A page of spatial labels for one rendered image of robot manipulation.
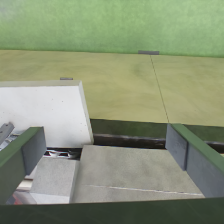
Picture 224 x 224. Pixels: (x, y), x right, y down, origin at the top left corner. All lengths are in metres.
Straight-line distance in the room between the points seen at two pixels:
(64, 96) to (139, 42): 0.84
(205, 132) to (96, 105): 0.37
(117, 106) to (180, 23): 0.73
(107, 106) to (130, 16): 0.66
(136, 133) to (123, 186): 0.16
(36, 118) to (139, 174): 0.30
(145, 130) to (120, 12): 0.78
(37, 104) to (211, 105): 0.60
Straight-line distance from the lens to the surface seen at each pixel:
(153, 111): 0.59
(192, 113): 0.63
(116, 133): 0.50
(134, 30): 1.12
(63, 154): 0.59
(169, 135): 0.16
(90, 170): 0.44
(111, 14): 1.11
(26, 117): 0.48
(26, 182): 0.90
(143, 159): 0.45
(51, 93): 0.39
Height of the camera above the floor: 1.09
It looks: 50 degrees down
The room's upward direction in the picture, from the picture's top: 173 degrees counter-clockwise
